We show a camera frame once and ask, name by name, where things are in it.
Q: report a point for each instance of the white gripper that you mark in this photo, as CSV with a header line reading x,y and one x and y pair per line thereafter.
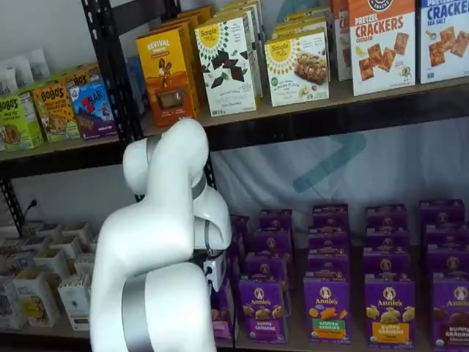
x,y
217,269

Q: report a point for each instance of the purple Annie's box pink patch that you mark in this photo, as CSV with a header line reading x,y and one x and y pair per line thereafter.
x,y
221,311

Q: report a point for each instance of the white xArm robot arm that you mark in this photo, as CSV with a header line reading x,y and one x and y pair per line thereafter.
x,y
165,205

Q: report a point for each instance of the purple Annie's box violet patch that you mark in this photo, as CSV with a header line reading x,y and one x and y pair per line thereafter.
x,y
271,242
262,311
275,220
265,267

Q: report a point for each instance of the purple Annie's box green patch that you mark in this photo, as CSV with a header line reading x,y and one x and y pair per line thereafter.
x,y
329,216
328,311
328,242
328,265

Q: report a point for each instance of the white patterned tea box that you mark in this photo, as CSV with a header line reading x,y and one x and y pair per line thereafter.
x,y
47,230
22,262
34,304
11,304
36,243
51,262
75,304
77,231
66,245
84,264

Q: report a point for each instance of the purple Annie's box yellow patch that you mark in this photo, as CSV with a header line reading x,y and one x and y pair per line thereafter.
x,y
390,311
386,240
386,264
386,216

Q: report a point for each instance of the orange Revival snack box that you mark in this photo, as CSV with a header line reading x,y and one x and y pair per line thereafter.
x,y
203,14
196,44
165,77

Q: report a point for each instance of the white Simple Mills chocolate box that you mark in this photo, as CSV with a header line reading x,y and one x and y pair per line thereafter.
x,y
258,44
225,66

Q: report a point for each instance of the yellow Simple Mills bar box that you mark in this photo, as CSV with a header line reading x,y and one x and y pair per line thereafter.
x,y
297,69
300,26

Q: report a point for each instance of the orange Bobo's snack box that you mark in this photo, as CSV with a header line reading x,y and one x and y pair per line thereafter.
x,y
55,113
75,78

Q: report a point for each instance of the purple Annie's box brown bunnies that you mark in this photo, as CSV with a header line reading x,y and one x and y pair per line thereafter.
x,y
452,311
448,262
441,212
445,238

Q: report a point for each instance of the green Bobo's snack box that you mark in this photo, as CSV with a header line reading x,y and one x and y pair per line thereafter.
x,y
18,124

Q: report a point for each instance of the pretzel crackers cheddar box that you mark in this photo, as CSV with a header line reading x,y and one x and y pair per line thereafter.
x,y
383,47
340,40

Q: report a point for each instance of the pretzel crackers sea salt box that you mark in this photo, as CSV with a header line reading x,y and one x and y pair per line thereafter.
x,y
445,40

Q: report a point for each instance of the white backdrop sheet teal logo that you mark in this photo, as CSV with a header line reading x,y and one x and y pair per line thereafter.
x,y
275,172

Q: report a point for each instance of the black metal shelving rack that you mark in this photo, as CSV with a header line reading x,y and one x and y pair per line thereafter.
x,y
293,128
55,161

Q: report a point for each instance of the black power plug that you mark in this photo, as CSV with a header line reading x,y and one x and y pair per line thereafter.
x,y
32,205

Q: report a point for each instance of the white snack pouch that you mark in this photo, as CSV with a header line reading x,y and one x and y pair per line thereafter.
x,y
18,71
38,62
7,84

